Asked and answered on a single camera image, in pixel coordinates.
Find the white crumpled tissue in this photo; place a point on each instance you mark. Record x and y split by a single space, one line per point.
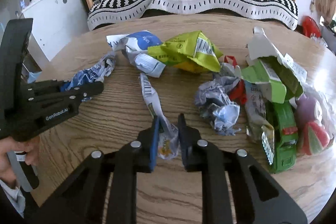
327 109

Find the blue white foil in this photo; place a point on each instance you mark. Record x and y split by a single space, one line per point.
96 73

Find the beige printed snack wrapper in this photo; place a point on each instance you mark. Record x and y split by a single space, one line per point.
259 129

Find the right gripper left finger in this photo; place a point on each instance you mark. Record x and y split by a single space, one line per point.
103 186

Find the blue white crumpled wrapper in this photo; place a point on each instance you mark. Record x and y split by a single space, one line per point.
135 48

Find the pink purple plush toy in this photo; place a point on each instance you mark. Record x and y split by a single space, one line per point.
313 137

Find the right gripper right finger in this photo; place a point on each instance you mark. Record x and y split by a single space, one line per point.
235 187

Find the red small wrapper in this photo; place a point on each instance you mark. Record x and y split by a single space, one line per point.
238 92

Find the yellow green snack bag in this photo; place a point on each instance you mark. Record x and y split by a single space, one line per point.
192 52

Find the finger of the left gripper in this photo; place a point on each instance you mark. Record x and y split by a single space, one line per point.
78 94
43 87

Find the person's left hand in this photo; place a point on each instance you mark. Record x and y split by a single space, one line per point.
17 160

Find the red plastic bag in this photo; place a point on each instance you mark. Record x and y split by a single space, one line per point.
310 28

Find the white cabinet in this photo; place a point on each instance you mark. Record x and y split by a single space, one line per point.
56 23

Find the grey blue paper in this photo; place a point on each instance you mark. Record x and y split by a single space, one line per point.
214 105

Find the long white printed wrapper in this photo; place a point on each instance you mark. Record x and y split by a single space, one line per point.
168 143

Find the torn green white carton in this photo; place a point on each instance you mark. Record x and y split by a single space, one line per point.
278 76

